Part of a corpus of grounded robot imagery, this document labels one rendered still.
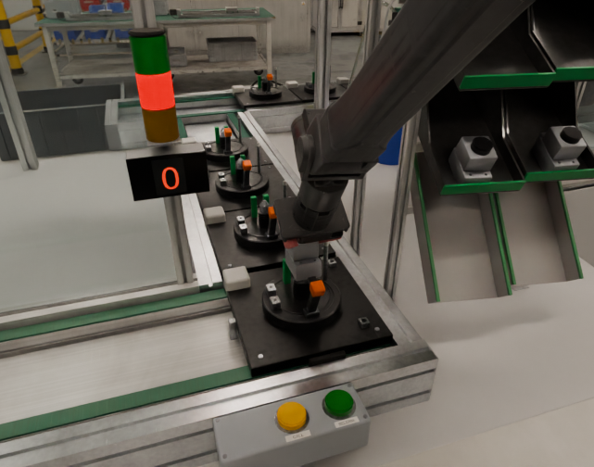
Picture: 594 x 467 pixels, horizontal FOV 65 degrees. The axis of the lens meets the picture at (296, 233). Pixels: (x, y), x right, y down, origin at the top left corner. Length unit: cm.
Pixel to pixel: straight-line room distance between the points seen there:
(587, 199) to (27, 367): 174
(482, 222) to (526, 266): 12
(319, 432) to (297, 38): 771
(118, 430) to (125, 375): 15
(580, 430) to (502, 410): 12
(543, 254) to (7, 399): 94
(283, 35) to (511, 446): 763
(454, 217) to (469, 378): 29
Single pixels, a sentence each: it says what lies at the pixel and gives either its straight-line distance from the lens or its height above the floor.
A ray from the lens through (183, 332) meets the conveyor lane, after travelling 90.
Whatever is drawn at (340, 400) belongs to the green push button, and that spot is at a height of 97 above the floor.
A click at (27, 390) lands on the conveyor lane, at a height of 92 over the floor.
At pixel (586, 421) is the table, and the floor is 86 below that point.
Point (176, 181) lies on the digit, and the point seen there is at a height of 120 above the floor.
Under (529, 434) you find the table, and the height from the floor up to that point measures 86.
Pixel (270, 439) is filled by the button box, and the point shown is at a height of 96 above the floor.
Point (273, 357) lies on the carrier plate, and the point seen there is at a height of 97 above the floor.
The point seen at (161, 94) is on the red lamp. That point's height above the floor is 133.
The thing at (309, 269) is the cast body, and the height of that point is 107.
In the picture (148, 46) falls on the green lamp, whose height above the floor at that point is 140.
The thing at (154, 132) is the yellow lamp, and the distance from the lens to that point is 75.
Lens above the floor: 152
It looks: 32 degrees down
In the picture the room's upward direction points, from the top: straight up
